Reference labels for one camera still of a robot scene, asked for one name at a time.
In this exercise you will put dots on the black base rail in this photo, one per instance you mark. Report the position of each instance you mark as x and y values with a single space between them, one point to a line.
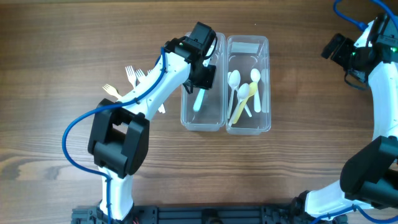
206 215

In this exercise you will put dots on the short white spoon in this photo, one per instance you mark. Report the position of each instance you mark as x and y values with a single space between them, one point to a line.
255 77

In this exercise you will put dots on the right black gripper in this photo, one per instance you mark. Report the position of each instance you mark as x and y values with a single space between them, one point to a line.
329 46

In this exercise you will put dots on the clear plastic container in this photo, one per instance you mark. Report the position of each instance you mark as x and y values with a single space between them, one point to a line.
211 115
243 53

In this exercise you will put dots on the right clear plastic container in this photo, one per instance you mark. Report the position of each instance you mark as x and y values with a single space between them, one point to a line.
243 53

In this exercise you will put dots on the short white fork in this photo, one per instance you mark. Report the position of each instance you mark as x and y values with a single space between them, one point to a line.
199 100

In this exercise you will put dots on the yellow plastic fork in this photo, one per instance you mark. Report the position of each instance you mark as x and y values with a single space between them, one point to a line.
111 91

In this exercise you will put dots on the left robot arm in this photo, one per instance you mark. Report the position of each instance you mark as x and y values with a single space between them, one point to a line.
119 138

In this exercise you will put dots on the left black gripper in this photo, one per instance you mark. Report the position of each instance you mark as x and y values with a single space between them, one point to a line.
204 76

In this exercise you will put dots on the long white spoon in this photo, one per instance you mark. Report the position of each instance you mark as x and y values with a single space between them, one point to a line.
241 95

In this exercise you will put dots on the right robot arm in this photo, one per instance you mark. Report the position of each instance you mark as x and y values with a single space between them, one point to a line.
367 180

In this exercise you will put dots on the left clear plastic container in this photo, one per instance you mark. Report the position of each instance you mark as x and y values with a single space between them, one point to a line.
211 115

